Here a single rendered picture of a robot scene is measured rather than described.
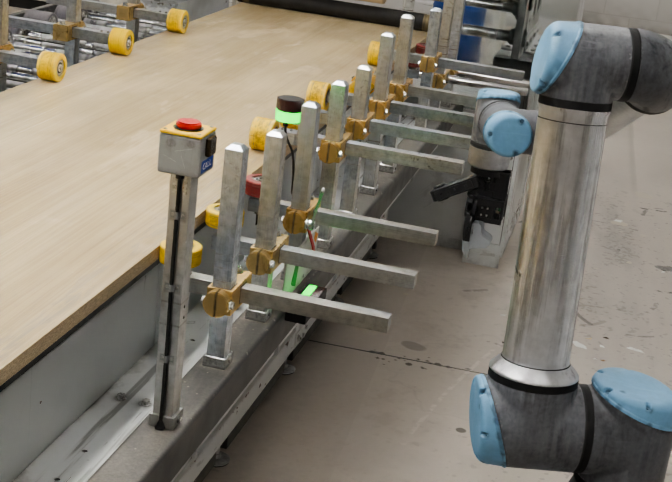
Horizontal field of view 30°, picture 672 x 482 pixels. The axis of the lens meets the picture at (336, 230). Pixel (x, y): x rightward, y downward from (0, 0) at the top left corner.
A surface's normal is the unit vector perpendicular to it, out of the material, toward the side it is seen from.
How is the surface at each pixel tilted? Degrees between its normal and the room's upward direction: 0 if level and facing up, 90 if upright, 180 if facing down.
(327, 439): 0
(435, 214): 90
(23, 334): 0
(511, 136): 90
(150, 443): 0
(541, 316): 84
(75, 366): 90
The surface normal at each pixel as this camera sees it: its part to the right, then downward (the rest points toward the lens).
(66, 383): 0.96, 0.18
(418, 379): 0.11, -0.94
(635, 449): 0.03, 0.33
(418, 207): -0.26, 0.29
